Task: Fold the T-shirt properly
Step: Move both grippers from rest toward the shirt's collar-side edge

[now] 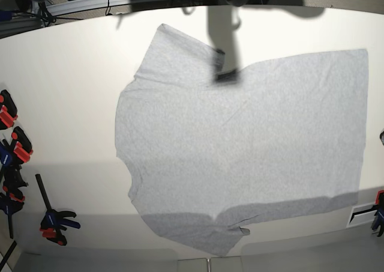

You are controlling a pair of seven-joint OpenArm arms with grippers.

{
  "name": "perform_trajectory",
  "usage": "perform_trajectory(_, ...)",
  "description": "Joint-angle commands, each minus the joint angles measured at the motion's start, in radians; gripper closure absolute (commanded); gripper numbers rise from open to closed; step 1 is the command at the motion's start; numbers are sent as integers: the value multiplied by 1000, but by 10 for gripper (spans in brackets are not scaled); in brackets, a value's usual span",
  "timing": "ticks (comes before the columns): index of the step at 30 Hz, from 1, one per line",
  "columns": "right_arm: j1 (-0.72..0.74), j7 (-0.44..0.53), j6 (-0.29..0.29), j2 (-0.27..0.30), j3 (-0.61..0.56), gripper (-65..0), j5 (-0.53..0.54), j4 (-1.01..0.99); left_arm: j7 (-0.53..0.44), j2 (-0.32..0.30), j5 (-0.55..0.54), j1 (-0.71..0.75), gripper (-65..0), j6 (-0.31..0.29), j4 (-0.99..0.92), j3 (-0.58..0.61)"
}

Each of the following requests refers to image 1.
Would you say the grey T-shirt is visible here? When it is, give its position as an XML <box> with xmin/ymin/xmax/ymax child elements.
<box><xmin>115</xmin><ymin>24</ymin><xmax>368</xmax><ymax>256</ymax></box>

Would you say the blue orange bar clamp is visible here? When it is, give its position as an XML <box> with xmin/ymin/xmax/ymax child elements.
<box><xmin>35</xmin><ymin>174</ymin><xmax>81</xmax><ymax>246</ymax></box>

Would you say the orange black clamp lower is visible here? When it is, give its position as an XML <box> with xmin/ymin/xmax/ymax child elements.
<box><xmin>1</xmin><ymin>126</ymin><xmax>33</xmax><ymax>167</ymax></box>

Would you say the orange black clamp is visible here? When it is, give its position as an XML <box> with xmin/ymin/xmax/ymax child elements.
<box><xmin>1</xmin><ymin>89</ymin><xmax>18</xmax><ymax>130</ymax></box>
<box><xmin>1</xmin><ymin>126</ymin><xmax>33</xmax><ymax>167</ymax></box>

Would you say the orange black clamp upper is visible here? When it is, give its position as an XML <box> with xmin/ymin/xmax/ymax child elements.
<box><xmin>1</xmin><ymin>89</ymin><xmax>18</xmax><ymax>130</ymax></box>

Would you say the blue black clamp left edge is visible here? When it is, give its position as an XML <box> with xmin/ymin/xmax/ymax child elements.
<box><xmin>1</xmin><ymin>165</ymin><xmax>28</xmax><ymax>240</ymax></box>

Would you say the blue clamp right edge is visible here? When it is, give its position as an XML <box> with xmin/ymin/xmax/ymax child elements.
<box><xmin>371</xmin><ymin>190</ymin><xmax>384</xmax><ymax>237</ymax></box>

